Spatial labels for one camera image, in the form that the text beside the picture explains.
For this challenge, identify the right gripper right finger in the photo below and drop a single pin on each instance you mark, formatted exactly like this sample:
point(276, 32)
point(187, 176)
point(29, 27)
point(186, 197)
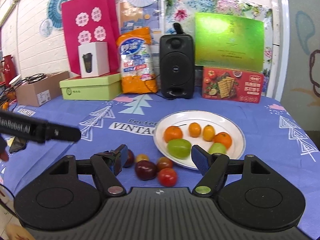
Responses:
point(213, 167)

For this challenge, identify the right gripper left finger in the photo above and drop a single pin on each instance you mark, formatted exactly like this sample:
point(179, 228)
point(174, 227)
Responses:
point(106, 166)

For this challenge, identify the dark purple plum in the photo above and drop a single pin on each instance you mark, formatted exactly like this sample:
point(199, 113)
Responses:
point(145, 170)

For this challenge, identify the small orange kumquat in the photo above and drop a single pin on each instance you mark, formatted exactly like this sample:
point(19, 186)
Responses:
point(194, 130)

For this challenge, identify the person's left hand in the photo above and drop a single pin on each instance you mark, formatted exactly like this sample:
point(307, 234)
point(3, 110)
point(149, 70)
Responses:
point(3, 154)

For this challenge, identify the green fruit right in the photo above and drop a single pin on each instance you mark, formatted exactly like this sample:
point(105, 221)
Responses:
point(217, 148)

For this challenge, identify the green fruit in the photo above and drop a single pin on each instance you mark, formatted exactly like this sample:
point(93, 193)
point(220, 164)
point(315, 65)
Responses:
point(217, 148)
point(179, 148)

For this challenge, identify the small brown cardboard box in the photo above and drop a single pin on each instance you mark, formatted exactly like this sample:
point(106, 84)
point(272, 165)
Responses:
point(40, 92)

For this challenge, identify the small yellow tomato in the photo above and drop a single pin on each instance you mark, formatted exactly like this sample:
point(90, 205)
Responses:
point(141, 157)

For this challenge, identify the green fruit left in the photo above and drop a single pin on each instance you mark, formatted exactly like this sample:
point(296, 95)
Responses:
point(179, 148)

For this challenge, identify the white round plate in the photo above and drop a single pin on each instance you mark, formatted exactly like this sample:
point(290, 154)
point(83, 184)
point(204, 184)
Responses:
point(184, 118)

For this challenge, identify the red cherry tomato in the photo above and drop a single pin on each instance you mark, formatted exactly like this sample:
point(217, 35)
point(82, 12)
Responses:
point(167, 177)

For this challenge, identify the small red-yellow tomato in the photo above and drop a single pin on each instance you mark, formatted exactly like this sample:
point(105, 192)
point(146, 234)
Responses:
point(164, 162)

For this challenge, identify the tangerine with stem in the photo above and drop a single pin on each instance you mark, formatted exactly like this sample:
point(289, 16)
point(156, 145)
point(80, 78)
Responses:
point(172, 133)

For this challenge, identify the blue patterned tablecloth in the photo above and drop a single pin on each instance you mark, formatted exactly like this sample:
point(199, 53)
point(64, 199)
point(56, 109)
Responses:
point(270, 132)

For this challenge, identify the light green flat box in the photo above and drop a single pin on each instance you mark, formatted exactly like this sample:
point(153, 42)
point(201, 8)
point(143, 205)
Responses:
point(102, 88)

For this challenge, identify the red cracker box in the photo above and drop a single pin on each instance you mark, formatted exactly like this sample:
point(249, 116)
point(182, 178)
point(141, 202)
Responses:
point(232, 85)

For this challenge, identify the orange paper cup pack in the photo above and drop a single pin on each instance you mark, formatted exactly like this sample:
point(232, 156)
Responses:
point(136, 64)

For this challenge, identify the white cup box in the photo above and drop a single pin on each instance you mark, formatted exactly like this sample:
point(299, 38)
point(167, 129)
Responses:
point(93, 59)

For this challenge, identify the black speaker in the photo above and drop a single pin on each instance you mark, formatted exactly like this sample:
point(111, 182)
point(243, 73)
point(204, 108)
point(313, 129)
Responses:
point(177, 64)

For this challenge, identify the green gift box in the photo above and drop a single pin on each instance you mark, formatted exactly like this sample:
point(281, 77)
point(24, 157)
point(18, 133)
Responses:
point(229, 41)

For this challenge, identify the pink tote bag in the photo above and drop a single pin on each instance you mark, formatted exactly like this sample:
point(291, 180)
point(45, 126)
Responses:
point(87, 21)

